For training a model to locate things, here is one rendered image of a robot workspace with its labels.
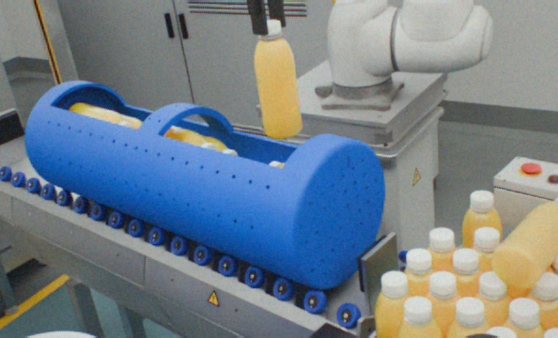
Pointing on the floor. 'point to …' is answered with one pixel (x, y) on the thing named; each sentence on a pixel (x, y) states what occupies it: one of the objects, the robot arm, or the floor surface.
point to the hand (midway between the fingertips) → (267, 10)
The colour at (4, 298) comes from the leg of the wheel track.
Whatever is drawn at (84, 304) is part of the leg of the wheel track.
